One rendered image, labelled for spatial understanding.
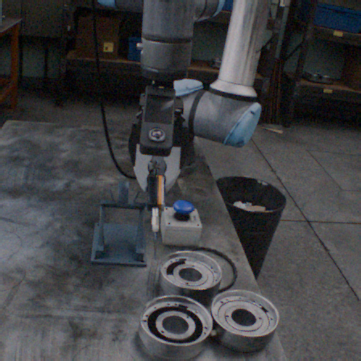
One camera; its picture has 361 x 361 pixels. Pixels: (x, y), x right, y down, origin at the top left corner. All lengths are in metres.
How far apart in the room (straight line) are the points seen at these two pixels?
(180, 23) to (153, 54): 0.06
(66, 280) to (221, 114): 0.53
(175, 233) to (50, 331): 0.32
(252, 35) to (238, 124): 0.21
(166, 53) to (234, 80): 0.42
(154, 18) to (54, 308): 0.46
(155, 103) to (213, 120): 0.41
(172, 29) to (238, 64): 0.43
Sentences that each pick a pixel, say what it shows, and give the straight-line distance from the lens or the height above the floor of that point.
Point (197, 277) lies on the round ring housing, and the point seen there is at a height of 0.81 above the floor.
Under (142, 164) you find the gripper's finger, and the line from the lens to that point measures 0.74.
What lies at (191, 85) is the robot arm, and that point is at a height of 1.03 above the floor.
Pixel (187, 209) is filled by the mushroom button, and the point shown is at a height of 0.87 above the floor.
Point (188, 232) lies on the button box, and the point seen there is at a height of 0.83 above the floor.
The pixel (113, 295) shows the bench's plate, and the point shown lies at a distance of 0.76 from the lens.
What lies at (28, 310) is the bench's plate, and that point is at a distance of 0.73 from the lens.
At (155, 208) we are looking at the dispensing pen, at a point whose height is 0.93.
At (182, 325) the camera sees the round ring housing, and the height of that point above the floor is 0.81.
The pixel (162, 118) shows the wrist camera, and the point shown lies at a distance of 0.65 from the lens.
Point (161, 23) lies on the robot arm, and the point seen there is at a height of 1.22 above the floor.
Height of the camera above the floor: 1.30
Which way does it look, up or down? 26 degrees down
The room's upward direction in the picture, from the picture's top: 9 degrees clockwise
